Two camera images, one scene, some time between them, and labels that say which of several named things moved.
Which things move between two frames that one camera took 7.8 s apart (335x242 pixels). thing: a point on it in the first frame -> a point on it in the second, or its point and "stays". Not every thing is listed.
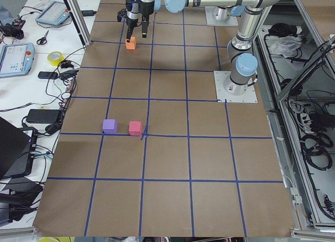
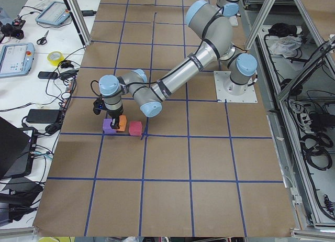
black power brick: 42,116 stays
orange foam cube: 131,45 -> 122,122
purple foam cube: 109,126 stays
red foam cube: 134,128 stays
